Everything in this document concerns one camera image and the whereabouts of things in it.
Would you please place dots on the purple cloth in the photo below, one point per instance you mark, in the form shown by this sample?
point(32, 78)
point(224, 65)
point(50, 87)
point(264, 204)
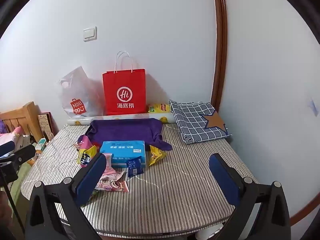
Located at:
point(125, 130)

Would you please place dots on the white container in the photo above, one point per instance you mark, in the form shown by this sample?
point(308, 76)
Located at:
point(208, 233)

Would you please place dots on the wooden headboard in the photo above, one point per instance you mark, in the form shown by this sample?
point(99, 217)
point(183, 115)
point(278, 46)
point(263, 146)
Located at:
point(22, 116)

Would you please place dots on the red paper bag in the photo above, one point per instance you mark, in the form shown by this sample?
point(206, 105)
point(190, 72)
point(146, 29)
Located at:
point(124, 92)

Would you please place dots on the grey checked cloth with star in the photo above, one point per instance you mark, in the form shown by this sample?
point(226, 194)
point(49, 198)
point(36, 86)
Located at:
point(195, 120)

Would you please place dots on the dark blue snack packet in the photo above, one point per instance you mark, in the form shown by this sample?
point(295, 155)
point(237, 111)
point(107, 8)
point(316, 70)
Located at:
point(134, 167)

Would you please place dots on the brown wooden trim strip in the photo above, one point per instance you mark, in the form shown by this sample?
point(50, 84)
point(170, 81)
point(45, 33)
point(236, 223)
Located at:
point(306, 213)

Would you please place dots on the pink and yellow snack bag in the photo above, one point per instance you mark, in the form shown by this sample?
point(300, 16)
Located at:
point(86, 153)

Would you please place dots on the yellow triangular snack packet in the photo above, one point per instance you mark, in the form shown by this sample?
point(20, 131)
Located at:
point(156, 156)

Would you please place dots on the yellow chip bag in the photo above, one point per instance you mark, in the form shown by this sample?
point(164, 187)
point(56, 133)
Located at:
point(160, 108)

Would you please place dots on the striped mattress pad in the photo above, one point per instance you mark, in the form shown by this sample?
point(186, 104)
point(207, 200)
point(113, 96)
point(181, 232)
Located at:
point(175, 187)

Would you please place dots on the blue tissue pack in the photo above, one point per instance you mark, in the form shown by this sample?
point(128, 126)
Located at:
point(122, 151)

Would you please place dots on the brown picture frame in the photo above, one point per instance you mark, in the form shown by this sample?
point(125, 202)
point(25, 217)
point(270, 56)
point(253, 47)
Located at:
point(46, 126)

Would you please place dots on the rolled fruit print paper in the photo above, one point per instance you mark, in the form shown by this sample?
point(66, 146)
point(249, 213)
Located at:
point(115, 118)

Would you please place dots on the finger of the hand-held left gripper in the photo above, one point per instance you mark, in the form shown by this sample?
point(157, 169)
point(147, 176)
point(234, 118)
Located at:
point(7, 147)
point(21, 155)

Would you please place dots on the pink snack packet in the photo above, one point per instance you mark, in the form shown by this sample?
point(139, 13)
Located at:
point(111, 166)

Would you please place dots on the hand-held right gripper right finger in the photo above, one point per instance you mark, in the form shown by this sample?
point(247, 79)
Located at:
point(222, 177)

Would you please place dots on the brown wooden door frame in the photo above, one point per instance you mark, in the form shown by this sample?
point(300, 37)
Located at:
point(219, 42)

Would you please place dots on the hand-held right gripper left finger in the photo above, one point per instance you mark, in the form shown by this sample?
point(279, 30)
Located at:
point(91, 177)

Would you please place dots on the white plastic shopping bag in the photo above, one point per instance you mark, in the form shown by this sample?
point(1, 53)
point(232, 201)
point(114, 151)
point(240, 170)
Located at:
point(80, 92)

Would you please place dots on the white wall switch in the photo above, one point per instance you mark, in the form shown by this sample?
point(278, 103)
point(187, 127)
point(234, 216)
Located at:
point(90, 33)

